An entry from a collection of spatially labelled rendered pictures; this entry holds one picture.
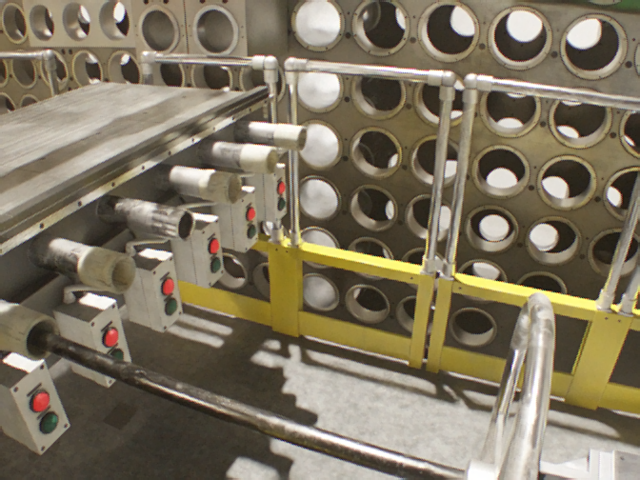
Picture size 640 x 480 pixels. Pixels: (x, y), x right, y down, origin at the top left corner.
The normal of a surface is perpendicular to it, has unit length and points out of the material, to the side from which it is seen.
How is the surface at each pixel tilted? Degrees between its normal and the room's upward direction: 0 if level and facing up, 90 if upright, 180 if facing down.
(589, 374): 90
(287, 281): 90
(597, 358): 90
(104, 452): 0
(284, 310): 90
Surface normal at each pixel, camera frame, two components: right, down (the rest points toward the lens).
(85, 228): 0.93, 0.18
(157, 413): 0.00, -0.87
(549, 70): -0.38, 0.46
